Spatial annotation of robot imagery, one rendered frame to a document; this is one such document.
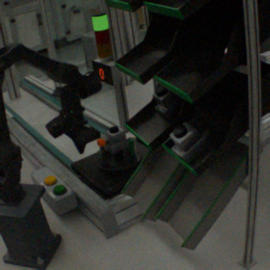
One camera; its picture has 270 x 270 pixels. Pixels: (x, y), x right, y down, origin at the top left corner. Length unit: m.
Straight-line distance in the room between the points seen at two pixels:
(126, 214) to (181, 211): 0.24
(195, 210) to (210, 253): 0.19
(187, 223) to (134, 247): 0.24
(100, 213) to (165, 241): 0.20
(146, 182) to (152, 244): 0.18
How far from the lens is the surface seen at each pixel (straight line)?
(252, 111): 0.83
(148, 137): 0.98
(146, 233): 1.21
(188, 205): 1.00
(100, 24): 1.36
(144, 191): 1.11
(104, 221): 1.16
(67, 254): 1.19
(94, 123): 1.67
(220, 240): 1.16
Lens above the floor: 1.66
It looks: 28 degrees down
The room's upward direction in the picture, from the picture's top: 9 degrees counter-clockwise
